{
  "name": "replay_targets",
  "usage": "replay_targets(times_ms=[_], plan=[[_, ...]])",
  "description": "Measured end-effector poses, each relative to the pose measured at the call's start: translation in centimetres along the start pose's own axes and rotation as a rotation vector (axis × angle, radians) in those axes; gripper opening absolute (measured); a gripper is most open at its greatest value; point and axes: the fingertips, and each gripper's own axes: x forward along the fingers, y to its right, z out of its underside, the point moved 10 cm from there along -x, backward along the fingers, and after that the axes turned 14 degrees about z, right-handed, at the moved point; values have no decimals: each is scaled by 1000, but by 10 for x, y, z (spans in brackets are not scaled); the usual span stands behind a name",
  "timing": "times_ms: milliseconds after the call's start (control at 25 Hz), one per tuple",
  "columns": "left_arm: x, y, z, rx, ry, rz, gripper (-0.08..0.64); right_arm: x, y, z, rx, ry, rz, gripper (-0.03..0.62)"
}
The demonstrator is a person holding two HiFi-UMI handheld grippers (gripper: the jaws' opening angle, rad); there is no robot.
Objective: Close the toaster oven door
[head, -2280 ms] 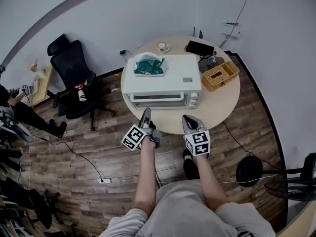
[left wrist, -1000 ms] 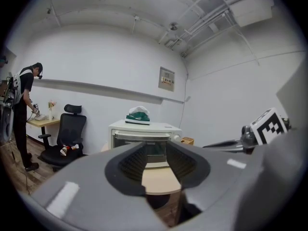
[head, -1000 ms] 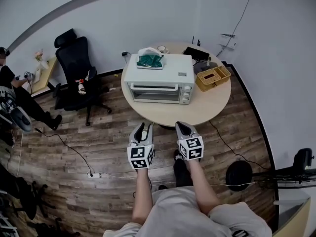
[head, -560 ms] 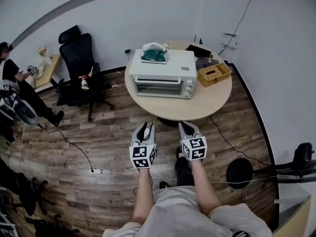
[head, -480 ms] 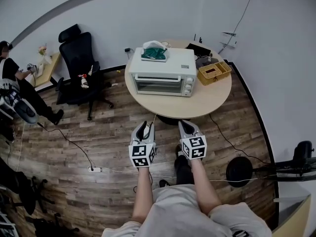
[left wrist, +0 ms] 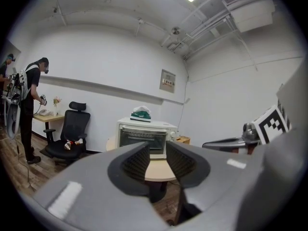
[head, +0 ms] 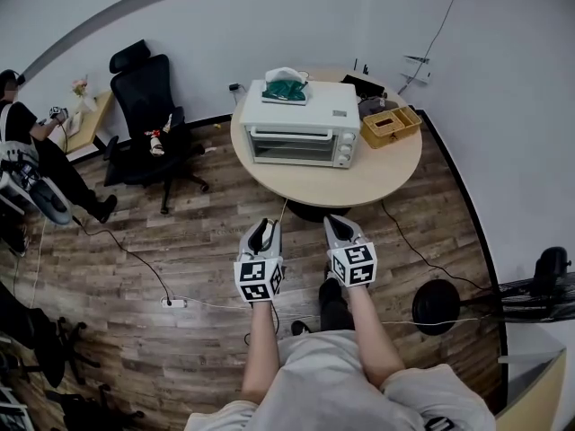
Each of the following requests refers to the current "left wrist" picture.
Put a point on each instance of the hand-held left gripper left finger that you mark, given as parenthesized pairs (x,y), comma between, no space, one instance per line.
(91,191)

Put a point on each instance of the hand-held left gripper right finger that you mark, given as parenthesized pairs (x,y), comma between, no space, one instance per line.
(221,177)

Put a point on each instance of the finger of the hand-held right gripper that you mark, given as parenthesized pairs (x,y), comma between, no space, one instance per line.
(223,144)

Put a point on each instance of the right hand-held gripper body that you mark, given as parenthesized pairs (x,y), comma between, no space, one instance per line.
(272,126)

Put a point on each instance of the white toaster oven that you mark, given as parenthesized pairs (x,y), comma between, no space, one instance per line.
(144,123)

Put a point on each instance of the white paper cup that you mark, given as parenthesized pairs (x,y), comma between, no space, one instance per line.
(79,141)

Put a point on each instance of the red and white wrapper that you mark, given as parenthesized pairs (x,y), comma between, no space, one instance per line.
(68,145)

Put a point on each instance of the round wooden table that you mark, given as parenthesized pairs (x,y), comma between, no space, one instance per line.
(158,171)

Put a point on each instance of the black mesh office chair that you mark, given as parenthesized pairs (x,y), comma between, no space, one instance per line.
(74,124)

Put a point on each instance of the grey electrical panel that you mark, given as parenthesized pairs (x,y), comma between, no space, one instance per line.
(167,80)

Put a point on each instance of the green and white bag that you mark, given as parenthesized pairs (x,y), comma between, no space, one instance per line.
(140,115)

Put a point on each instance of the white desk telephone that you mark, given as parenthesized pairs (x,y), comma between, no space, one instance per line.
(45,112)

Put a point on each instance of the flowers in white vase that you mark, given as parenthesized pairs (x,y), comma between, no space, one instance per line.
(56,101)

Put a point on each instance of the white standing fan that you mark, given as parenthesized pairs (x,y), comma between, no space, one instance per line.
(12,121)

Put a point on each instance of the white air conditioner unit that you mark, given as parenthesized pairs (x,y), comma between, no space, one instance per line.
(252,13)

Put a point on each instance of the white ceiling pipes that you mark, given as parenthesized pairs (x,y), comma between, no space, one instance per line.
(207,23)

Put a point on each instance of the round smoke detector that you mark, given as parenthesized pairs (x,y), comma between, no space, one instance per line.
(176,30)

